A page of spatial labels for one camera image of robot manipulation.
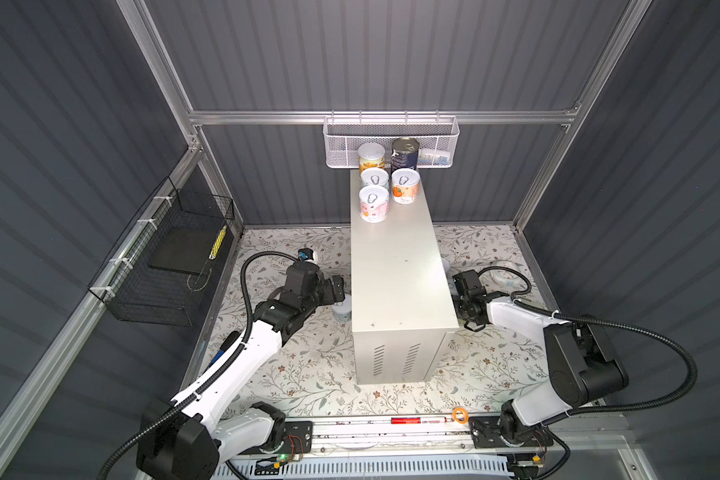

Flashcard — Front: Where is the white top can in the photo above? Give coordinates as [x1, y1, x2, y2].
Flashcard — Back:
[331, 294, 352, 324]

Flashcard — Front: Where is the pink label can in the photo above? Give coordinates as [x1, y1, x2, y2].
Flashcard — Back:
[358, 185, 389, 223]
[391, 168, 421, 204]

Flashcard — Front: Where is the light teal can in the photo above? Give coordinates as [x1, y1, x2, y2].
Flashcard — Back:
[360, 167, 389, 189]

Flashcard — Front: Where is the orange yellow fruit can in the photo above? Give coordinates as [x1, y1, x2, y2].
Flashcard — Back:
[357, 142, 386, 172]

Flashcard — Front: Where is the dark blue tin can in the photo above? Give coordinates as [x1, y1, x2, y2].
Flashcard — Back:
[389, 137, 420, 172]

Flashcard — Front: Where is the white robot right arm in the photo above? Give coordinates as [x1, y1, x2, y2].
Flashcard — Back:
[451, 265, 629, 446]

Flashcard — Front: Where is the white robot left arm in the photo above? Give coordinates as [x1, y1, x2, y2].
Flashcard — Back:
[135, 257, 346, 479]

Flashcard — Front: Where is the white metal cabinet counter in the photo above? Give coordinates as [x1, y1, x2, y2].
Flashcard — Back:
[350, 173, 459, 385]

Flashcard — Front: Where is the white round clock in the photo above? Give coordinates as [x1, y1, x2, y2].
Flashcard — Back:
[489, 260, 525, 291]

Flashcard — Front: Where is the blue stapler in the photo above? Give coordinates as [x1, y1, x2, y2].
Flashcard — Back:
[208, 331, 241, 367]

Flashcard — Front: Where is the yellow highlighter pen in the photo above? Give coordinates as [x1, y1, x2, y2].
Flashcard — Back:
[208, 225, 227, 261]

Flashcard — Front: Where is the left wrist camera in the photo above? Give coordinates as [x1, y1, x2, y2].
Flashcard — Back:
[297, 247, 317, 263]

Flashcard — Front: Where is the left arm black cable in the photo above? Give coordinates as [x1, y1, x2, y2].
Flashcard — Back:
[95, 250, 304, 480]

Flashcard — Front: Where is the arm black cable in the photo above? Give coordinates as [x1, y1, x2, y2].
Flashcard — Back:
[95, 250, 304, 480]
[476, 265, 699, 415]

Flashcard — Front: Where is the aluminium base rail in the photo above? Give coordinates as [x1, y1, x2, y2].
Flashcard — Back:
[155, 412, 601, 457]

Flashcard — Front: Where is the black wire wall basket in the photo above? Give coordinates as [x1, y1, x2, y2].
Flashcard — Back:
[89, 181, 236, 327]

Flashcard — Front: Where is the white wire mesh basket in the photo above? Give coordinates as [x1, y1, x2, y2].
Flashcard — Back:
[322, 113, 460, 169]

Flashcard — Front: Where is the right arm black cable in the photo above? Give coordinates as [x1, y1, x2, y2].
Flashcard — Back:
[476, 265, 699, 415]

